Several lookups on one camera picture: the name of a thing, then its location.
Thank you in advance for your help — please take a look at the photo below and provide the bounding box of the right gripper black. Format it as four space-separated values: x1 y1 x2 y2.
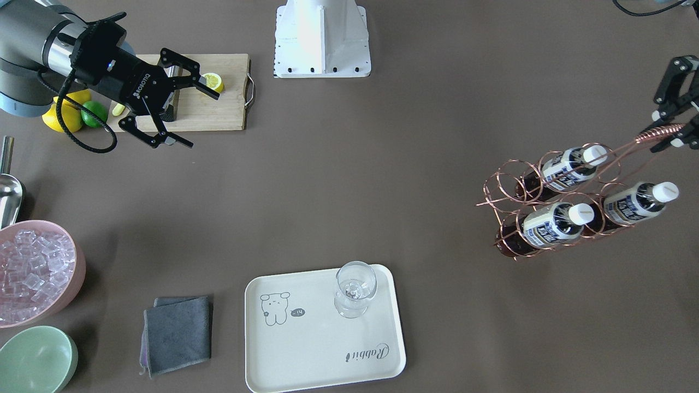
69 13 220 148

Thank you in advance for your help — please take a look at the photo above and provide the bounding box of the tea bottle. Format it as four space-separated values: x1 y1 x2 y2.
515 145 608 201
495 202 596 257
582 181 680 236

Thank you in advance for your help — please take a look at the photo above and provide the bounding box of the copper wire bottle basket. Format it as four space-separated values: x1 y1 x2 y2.
483 123 685 259

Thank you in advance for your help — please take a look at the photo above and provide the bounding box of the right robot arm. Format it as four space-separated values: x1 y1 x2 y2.
1 1 220 153

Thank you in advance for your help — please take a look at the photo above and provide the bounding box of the steel cylinder muddler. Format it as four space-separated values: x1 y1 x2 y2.
161 65 182 122

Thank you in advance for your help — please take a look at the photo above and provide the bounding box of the green lime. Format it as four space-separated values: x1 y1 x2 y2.
81 100 108 128

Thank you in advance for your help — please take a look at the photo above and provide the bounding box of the half lemon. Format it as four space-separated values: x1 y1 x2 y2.
200 73 225 93

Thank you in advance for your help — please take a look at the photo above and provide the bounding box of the lower yellow lemon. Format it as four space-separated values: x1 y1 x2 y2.
42 103 84 133

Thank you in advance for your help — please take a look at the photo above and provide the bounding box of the yellow lemon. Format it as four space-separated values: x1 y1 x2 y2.
62 89 92 110
42 103 84 133

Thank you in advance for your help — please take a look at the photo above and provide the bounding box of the upper yellow lemon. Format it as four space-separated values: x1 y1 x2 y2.
62 89 92 110

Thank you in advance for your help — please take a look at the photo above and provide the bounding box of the steel ice scoop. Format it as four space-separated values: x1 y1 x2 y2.
1 136 25 229

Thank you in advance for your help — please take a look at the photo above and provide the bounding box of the pink bowl of ice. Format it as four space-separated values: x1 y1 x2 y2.
1 221 86 329

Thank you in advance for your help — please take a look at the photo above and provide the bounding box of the grey folded cloth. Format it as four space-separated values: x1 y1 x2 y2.
139 296 212 378

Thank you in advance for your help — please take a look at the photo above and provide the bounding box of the clear wine glass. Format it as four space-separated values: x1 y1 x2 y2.
334 261 378 319

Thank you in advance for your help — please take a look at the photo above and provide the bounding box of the cream rabbit tray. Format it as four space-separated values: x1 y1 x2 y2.
245 264 407 392

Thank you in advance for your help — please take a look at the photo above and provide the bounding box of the green bowl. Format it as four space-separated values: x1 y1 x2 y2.
1 326 79 392

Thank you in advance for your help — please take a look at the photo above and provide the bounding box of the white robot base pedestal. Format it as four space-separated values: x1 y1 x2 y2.
273 1 372 78

